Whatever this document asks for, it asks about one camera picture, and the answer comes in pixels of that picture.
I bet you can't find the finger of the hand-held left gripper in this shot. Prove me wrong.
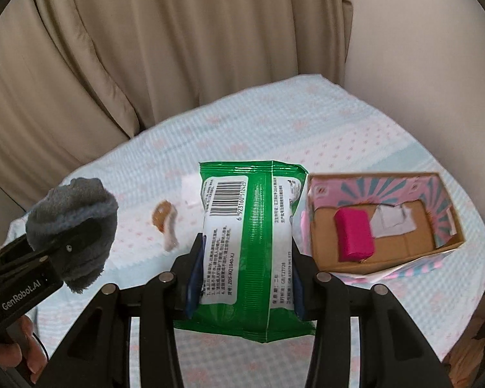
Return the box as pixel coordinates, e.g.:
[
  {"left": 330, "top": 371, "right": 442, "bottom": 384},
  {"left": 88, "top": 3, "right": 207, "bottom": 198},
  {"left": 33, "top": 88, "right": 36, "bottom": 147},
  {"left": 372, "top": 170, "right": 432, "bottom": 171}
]
[{"left": 36, "top": 217, "right": 104, "bottom": 284}]

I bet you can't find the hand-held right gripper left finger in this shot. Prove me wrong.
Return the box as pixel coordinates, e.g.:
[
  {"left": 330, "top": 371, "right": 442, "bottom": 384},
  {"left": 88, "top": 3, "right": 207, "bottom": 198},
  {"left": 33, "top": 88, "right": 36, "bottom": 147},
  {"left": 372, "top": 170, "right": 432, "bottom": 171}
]
[{"left": 44, "top": 233, "right": 207, "bottom": 388}]

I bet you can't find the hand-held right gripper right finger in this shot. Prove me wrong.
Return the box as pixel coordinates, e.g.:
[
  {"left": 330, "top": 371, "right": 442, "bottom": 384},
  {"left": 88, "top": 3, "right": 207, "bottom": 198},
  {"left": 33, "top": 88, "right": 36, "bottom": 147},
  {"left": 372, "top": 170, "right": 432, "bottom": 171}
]
[{"left": 292, "top": 238, "right": 446, "bottom": 388}]

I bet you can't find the grey fleece cloth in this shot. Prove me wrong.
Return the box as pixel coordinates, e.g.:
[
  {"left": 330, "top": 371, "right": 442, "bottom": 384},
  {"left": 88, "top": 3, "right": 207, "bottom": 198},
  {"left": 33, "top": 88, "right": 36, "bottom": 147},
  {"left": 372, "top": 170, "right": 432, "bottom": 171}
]
[{"left": 26, "top": 177, "right": 119, "bottom": 295}]

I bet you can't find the green wet wipes pack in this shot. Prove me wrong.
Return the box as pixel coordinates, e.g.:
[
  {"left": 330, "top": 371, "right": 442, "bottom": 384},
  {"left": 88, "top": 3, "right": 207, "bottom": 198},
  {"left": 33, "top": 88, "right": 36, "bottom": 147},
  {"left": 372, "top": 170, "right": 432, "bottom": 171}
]
[{"left": 173, "top": 160, "right": 318, "bottom": 343}]

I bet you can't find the pink and blue cardboard box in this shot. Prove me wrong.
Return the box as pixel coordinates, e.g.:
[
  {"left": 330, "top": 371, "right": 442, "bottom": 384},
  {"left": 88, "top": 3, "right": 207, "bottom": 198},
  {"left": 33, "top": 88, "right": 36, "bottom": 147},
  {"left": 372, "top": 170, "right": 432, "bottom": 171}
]
[{"left": 300, "top": 171, "right": 467, "bottom": 284}]

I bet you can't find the person's left hand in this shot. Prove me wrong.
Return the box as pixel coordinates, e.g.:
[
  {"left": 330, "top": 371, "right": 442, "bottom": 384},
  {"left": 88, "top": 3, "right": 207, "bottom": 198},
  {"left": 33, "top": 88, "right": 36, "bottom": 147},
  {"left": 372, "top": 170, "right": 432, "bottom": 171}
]
[{"left": 0, "top": 315, "right": 49, "bottom": 386}]

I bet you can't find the small orange and white toy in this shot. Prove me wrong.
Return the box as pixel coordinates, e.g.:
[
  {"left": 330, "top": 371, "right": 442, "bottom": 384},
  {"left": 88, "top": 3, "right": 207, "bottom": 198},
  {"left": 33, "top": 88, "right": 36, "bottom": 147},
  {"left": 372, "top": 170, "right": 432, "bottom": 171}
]
[{"left": 152, "top": 199, "right": 180, "bottom": 251}]

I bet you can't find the pink pouch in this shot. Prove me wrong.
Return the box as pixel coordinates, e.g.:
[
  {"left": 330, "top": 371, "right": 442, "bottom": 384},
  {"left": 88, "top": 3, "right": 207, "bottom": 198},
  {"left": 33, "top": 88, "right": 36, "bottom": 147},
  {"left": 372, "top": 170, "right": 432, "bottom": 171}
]
[{"left": 333, "top": 208, "right": 376, "bottom": 263}]

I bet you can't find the white folded cloth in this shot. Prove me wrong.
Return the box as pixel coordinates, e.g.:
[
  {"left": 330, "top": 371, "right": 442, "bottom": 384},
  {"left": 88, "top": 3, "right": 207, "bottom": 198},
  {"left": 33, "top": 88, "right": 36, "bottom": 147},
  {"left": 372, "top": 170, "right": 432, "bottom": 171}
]
[{"left": 371, "top": 204, "right": 417, "bottom": 238}]

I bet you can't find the beige curtain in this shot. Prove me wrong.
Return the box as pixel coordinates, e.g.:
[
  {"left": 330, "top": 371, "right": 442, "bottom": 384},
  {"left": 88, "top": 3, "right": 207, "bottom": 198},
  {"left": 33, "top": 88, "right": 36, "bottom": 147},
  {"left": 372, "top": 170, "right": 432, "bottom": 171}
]
[{"left": 0, "top": 0, "right": 354, "bottom": 176}]

